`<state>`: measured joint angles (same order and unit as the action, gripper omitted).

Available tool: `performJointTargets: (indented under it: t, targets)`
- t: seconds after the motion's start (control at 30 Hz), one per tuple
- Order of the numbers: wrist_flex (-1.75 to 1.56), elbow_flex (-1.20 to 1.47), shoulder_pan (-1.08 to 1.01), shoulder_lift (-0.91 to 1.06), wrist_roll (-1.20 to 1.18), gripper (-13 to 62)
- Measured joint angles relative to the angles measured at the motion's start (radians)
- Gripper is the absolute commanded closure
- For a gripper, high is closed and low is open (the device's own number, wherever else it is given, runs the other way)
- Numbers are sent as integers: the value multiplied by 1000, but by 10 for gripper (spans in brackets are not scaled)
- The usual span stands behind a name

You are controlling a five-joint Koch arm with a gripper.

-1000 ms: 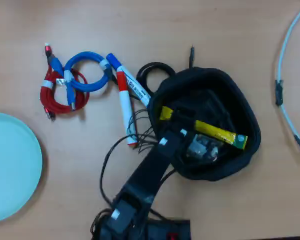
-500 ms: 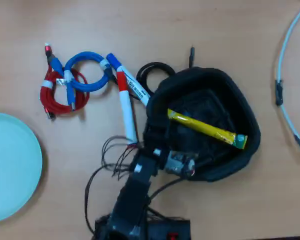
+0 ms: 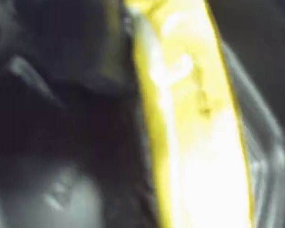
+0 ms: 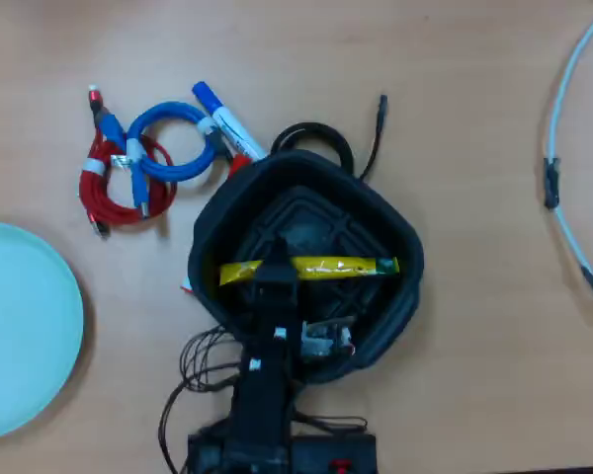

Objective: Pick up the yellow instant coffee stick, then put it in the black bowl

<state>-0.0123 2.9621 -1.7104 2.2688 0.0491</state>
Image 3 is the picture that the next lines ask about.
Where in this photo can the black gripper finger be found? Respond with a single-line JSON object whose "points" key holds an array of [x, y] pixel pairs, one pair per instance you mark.
{"points": [[118, 47], [263, 71]]}

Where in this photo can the black square bowl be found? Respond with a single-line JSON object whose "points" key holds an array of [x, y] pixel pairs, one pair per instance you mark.
{"points": [[38, 123]]}

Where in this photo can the yellow instant coffee stick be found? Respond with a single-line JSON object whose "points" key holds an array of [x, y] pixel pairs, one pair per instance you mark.
{"points": [[199, 142]]}

